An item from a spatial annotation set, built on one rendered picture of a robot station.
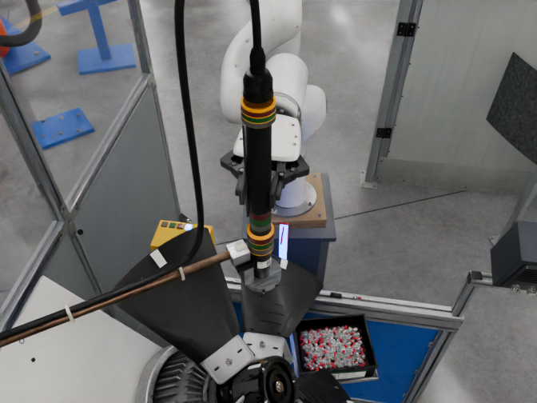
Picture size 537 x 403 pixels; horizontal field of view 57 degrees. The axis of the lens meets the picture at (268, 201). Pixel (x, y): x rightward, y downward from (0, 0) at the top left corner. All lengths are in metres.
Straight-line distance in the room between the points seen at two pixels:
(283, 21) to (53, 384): 0.78
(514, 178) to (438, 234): 0.58
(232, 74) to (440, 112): 2.04
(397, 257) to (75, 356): 2.04
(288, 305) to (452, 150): 2.03
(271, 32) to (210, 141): 2.50
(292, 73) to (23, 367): 0.71
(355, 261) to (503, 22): 1.36
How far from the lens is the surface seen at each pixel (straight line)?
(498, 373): 2.59
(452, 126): 2.91
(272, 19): 0.94
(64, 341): 1.06
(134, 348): 1.15
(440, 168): 3.10
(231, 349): 1.01
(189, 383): 1.08
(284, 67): 0.89
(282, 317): 1.14
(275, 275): 0.85
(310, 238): 1.60
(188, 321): 0.97
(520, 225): 1.35
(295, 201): 1.61
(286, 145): 0.75
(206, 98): 3.81
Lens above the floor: 2.17
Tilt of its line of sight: 47 degrees down
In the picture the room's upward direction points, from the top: straight up
